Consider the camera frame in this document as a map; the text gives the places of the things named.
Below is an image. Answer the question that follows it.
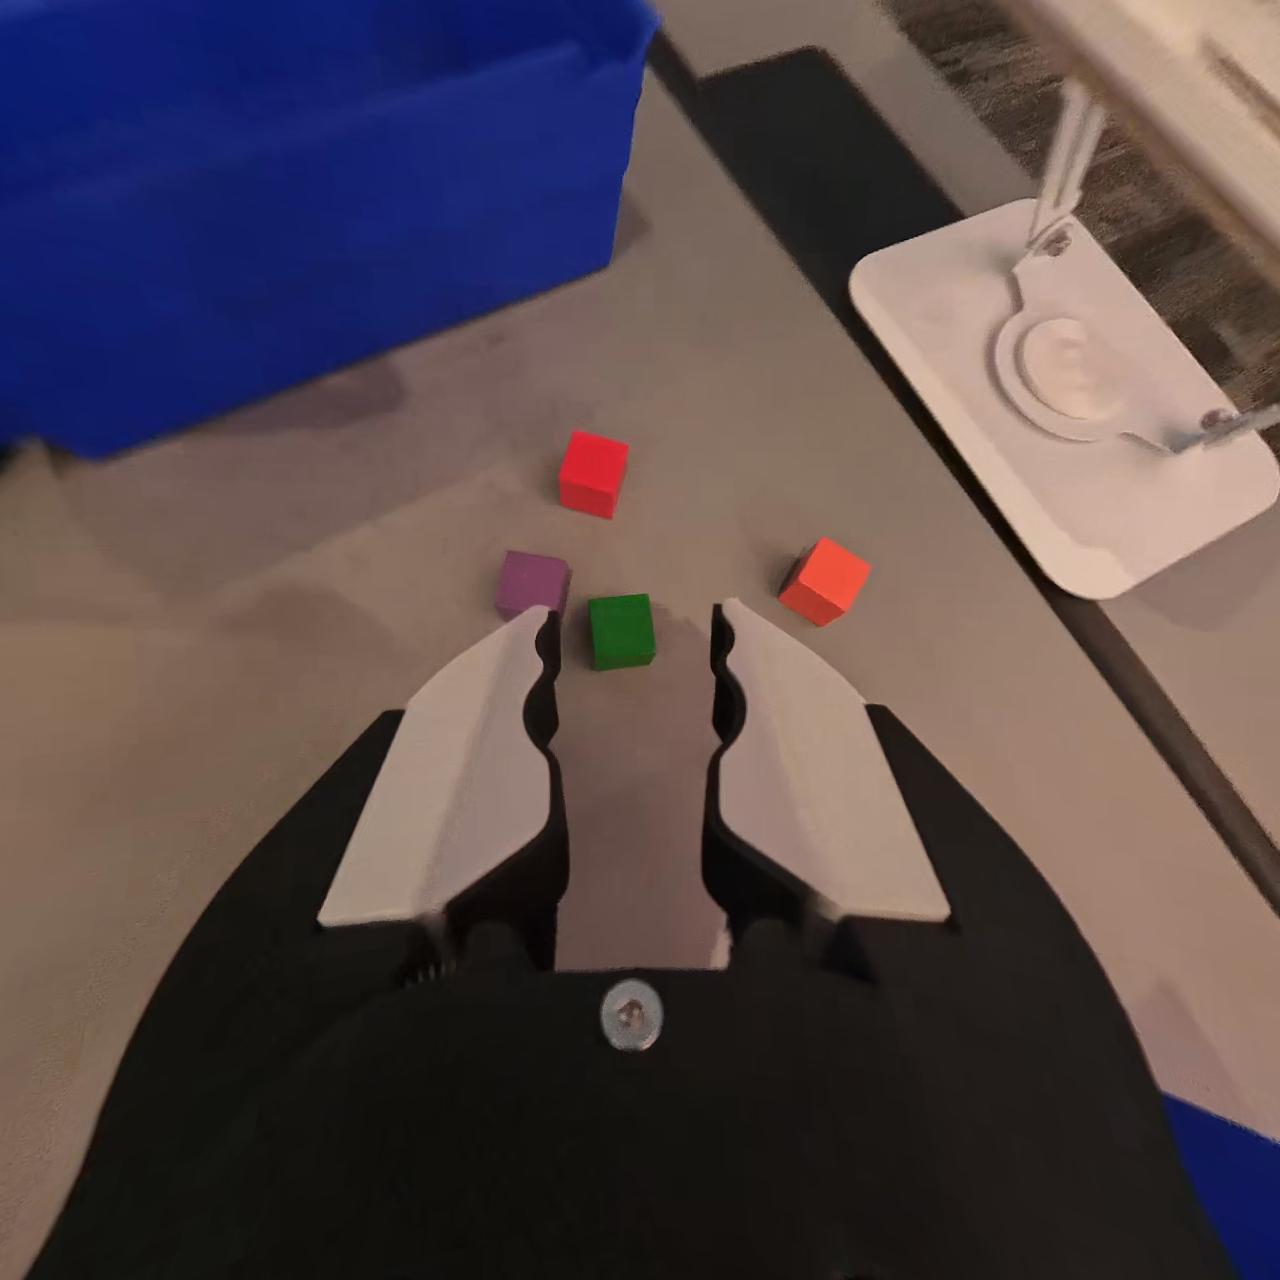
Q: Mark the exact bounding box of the red wooden cube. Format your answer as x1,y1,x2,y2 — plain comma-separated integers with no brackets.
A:
559,429,633,520

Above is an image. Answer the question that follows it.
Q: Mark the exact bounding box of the blue plastic storage bin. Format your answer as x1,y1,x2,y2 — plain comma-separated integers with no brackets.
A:
1160,1090,1280,1280
0,0,663,463

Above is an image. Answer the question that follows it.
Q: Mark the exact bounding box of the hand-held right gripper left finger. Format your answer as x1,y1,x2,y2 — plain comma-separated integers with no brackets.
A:
317,605,572,953

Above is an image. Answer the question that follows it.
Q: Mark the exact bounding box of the green wooden cube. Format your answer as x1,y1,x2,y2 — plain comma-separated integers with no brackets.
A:
587,593,658,673

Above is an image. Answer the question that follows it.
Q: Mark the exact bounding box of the purple wooden cube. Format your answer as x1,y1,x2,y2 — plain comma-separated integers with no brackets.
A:
494,547,574,622

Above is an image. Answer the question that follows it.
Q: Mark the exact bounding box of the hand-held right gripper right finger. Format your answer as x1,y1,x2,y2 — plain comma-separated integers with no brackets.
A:
701,598,952,938

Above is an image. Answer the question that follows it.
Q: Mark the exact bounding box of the orange wooden cube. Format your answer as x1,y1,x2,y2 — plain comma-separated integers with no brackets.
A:
777,536,875,630

